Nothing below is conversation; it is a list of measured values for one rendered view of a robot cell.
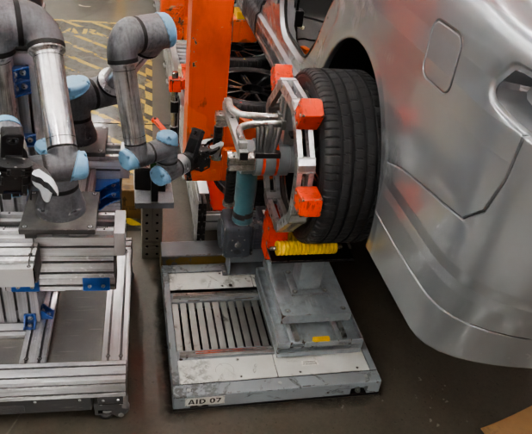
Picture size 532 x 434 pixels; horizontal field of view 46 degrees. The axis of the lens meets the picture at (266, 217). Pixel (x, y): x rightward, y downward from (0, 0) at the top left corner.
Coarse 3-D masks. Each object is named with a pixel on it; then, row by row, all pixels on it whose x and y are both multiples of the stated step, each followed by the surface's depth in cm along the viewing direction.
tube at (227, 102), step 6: (282, 96) 224; (228, 102) 233; (282, 102) 225; (228, 108) 230; (234, 108) 228; (282, 108) 227; (234, 114) 228; (240, 114) 227; (246, 114) 227; (252, 114) 227; (258, 114) 227; (264, 114) 228; (270, 114) 228; (276, 114) 228; (282, 114) 228; (270, 120) 229; (276, 120) 229
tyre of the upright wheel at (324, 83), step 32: (320, 96) 212; (352, 96) 213; (320, 128) 211; (352, 128) 209; (320, 160) 212; (352, 160) 208; (320, 192) 212; (352, 192) 211; (320, 224) 218; (352, 224) 220
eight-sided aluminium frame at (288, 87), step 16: (288, 80) 228; (272, 96) 243; (288, 96) 218; (304, 96) 217; (272, 112) 250; (304, 160) 209; (272, 192) 257; (272, 208) 248; (288, 208) 220; (288, 224) 225
